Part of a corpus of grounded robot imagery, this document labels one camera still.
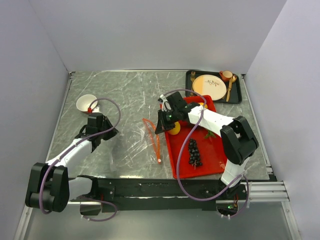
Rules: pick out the red apple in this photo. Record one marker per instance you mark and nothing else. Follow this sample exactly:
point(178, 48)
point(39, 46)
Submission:
point(183, 123)

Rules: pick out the gold spoon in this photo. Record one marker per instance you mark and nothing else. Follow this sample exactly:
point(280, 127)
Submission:
point(231, 81)

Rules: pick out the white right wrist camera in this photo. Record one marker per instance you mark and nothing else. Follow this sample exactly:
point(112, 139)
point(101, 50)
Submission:
point(165, 105)

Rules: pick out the black grape bunch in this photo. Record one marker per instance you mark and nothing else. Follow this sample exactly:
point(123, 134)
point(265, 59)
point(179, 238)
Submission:
point(194, 154)

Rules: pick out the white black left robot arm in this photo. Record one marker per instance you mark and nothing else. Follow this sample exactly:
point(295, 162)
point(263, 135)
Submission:
point(50, 187)

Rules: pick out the black serving tray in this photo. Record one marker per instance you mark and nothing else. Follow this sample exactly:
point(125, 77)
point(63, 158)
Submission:
point(235, 94)

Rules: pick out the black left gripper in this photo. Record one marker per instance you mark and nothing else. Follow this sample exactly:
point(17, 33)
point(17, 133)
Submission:
point(110, 134)

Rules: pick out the clear zip bag orange zipper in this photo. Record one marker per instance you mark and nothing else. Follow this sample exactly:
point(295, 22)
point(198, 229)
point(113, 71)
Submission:
point(137, 147)

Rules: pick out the white brown bowl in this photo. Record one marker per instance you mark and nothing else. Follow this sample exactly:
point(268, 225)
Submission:
point(83, 103)

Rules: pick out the yellow pear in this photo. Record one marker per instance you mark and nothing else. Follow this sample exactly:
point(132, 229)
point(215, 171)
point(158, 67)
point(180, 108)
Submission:
point(176, 129)

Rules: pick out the cream orange plate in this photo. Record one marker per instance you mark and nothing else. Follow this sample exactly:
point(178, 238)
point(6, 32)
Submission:
point(209, 85)

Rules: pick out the yellow mango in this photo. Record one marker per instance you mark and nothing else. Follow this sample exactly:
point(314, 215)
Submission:
point(204, 105)

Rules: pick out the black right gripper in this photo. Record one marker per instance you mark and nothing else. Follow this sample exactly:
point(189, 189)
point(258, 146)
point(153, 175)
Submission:
point(161, 126)

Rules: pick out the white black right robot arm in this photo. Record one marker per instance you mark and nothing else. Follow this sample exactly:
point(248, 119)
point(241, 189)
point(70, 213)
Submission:
point(238, 140)

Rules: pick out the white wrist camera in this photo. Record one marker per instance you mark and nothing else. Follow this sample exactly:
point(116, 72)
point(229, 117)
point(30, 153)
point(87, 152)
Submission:
point(94, 110)
point(165, 105)

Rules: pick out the gold fork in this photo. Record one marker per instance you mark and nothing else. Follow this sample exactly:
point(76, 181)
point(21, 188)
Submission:
point(192, 79)

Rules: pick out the white radish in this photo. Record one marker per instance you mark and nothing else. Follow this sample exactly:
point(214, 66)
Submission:
point(210, 134)

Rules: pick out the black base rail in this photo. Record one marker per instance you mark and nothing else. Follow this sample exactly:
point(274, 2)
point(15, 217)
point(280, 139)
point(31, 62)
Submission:
point(138, 194)

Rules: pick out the orange cup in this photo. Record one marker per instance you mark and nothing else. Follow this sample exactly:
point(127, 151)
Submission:
point(226, 75)

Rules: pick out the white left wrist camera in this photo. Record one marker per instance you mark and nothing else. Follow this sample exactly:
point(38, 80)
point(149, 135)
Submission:
point(94, 110)

